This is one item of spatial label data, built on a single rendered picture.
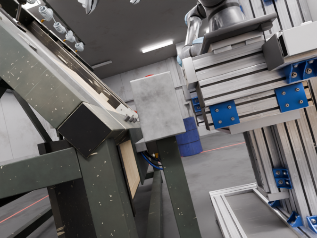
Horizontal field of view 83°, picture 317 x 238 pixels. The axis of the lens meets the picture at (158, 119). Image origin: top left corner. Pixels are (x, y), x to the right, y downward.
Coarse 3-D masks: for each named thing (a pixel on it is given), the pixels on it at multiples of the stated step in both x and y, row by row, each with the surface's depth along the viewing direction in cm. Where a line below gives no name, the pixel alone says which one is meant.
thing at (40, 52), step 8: (8, 24) 77; (16, 32) 77; (24, 32) 81; (32, 40) 80; (40, 48) 78; (40, 56) 76; (48, 56) 77; (56, 64) 76; (64, 72) 76; (72, 80) 76; (80, 88) 76; (88, 96) 76; (96, 104) 75
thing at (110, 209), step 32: (32, 160) 50; (64, 160) 50; (96, 160) 50; (0, 192) 50; (64, 192) 65; (96, 192) 49; (128, 192) 130; (160, 192) 177; (32, 224) 176; (64, 224) 61; (96, 224) 49; (128, 224) 50; (160, 224) 117
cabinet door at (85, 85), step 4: (56, 60) 102; (60, 64) 103; (64, 68) 102; (68, 68) 115; (68, 72) 103; (72, 72) 114; (72, 76) 101; (76, 76) 115; (76, 80) 101; (80, 80) 114; (80, 84) 100; (84, 84) 114; (88, 88) 111; (92, 92) 112; (96, 92) 125; (96, 96) 109; (100, 96) 123; (100, 100) 110; (104, 100) 122; (104, 104) 107; (108, 104) 120; (108, 108) 107; (112, 108) 120
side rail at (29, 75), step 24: (0, 24) 52; (0, 48) 51; (24, 48) 51; (0, 72) 51; (24, 72) 51; (48, 72) 51; (24, 96) 50; (48, 96) 50; (72, 96) 50; (48, 120) 50
